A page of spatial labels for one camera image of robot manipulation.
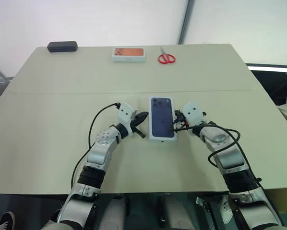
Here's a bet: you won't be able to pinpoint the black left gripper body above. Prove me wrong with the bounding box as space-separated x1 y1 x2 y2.
130 115 138 133

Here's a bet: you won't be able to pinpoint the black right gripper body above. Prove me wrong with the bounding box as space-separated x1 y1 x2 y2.
174 109 188 128

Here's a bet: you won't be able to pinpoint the white box with orange print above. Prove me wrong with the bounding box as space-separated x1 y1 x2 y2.
111 46 147 64

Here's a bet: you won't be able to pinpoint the black desk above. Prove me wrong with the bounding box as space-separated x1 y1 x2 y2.
245 62 287 106

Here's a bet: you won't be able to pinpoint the white sneaker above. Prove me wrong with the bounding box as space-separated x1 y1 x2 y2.
217 195 234 225

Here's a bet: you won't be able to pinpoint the black glasses case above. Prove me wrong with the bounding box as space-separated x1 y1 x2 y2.
47 41 78 53

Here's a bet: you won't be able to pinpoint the black sneaker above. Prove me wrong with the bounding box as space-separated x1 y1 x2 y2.
0 211 16 230

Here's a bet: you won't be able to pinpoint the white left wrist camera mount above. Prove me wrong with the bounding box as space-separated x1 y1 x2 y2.
117 102 137 131

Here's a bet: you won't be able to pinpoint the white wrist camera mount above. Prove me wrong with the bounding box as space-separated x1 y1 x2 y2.
181 102 206 127
117 102 137 131

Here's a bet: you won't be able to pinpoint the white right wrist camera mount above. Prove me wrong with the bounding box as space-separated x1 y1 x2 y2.
181 102 206 127

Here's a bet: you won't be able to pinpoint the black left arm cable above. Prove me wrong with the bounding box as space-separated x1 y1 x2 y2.
71 102 121 192

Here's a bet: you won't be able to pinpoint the white robot arm with cable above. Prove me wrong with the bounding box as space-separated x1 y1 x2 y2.
168 121 241 169

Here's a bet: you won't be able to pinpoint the red handled scissors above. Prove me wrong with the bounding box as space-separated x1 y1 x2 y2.
157 46 177 65

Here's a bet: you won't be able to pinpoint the grey vertical post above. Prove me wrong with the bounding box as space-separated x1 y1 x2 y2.
178 0 196 45

